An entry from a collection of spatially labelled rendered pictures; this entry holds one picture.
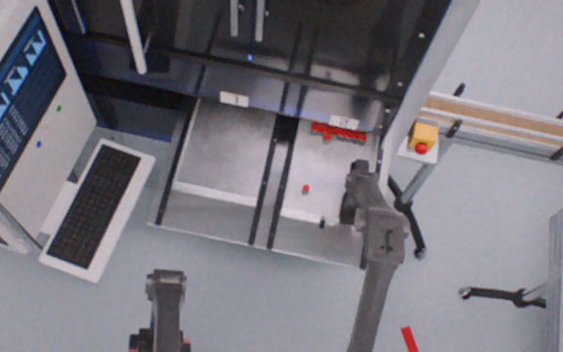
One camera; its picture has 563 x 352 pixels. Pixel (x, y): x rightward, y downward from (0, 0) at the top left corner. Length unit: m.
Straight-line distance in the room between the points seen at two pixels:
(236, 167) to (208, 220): 0.19
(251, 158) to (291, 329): 0.98
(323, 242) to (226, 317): 0.93
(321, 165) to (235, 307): 0.96
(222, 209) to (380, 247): 0.78
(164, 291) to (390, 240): 0.47
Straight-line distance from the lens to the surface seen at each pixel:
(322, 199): 1.99
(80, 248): 2.04
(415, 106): 1.83
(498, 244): 3.10
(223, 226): 1.95
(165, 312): 1.31
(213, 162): 2.02
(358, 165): 1.80
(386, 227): 1.34
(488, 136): 2.17
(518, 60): 3.60
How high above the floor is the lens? 2.73
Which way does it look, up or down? 67 degrees down
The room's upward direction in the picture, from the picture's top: 10 degrees clockwise
